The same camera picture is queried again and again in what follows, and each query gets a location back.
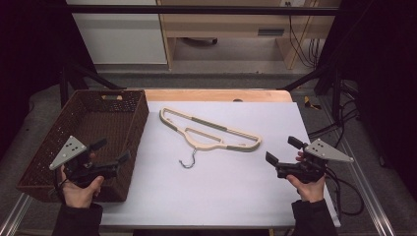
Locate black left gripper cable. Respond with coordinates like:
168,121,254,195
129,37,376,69
52,170,68,201

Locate aluminium rail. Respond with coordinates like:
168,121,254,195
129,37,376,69
318,97,397,236
0,192,34,236

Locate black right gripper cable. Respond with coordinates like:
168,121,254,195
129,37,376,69
324,167,366,217

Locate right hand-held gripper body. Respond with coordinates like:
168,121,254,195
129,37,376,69
275,138,355,185

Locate yellow and black tool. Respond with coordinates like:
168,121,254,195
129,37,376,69
303,95,323,111

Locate wooden desk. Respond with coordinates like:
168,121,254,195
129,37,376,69
155,0,342,71

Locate beige clothes hanger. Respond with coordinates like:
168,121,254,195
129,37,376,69
158,106,264,170

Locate black hanging cables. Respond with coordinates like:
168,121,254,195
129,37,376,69
287,2,322,69

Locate person's left hand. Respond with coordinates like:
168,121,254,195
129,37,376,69
59,163,105,209

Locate white cabinet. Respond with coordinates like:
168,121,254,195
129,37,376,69
66,0,168,66

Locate black horizontal frame bar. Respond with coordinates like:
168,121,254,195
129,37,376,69
64,4,341,17

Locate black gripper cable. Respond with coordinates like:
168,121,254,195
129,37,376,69
324,167,366,217
52,170,68,201

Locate black curtain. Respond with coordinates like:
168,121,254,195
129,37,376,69
314,0,417,191
0,0,96,158

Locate black floor cables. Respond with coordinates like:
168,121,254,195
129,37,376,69
307,79,361,140

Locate black metal stand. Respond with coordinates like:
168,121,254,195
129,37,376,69
280,60,346,123
58,60,127,107

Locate brown woven basket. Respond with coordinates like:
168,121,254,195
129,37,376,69
16,88,150,204

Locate white board mat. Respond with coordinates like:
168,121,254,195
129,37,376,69
97,100,341,229

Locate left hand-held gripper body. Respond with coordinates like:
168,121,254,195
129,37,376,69
48,135,124,189

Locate person's right hand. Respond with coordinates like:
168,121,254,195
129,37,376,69
286,150,327,204

